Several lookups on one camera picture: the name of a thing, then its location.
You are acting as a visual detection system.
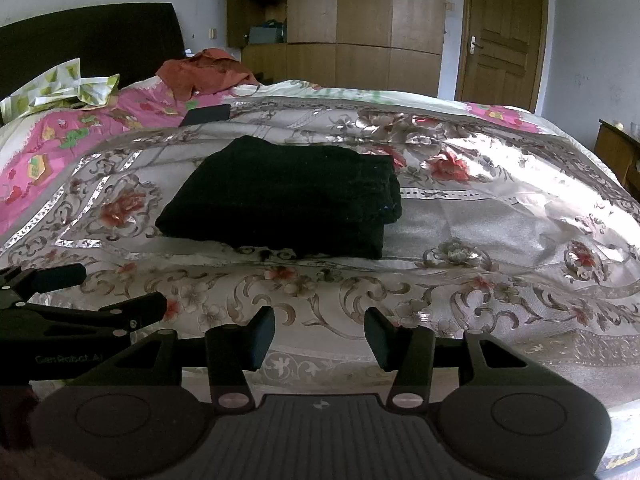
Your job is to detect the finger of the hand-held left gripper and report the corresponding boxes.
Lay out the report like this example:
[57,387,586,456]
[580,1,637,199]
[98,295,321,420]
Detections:
[0,262,89,311]
[22,291,169,337]

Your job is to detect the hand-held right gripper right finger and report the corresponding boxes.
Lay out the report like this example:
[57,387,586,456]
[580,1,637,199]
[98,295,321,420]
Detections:
[364,306,546,413]

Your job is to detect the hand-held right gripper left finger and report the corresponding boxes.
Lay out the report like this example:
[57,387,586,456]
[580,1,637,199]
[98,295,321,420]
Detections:
[99,305,277,413]

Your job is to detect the black pants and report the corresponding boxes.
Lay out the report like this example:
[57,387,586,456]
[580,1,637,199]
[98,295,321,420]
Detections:
[155,135,403,261]

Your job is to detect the pink printed quilt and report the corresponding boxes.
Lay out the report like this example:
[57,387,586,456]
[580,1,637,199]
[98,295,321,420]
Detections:
[0,77,551,226]

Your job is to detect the floral satin bedspread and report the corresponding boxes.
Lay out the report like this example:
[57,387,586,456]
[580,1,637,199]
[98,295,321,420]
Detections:
[0,80,640,466]

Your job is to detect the green and white pillow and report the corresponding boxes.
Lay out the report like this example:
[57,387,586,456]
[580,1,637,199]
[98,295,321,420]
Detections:
[0,58,122,123]

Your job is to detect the black phone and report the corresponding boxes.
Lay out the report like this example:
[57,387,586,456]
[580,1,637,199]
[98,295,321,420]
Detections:
[179,103,232,128]

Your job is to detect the dark wooden headboard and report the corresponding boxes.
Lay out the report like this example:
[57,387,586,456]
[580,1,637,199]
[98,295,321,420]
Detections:
[0,2,187,126]

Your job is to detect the red cloth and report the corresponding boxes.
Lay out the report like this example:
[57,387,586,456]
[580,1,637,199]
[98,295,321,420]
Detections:
[156,47,261,101]

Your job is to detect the teal bag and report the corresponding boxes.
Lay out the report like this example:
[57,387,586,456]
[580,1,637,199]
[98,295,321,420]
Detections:
[247,19,287,46]

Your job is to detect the wooden side table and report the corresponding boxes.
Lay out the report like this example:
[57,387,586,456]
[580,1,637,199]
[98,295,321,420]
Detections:
[594,119,640,188]

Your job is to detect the wooden wardrobe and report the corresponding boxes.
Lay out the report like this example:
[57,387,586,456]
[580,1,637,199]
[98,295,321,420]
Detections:
[226,0,448,96]

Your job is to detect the wooden door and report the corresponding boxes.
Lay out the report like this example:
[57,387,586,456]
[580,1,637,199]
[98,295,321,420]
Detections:
[454,0,550,111]

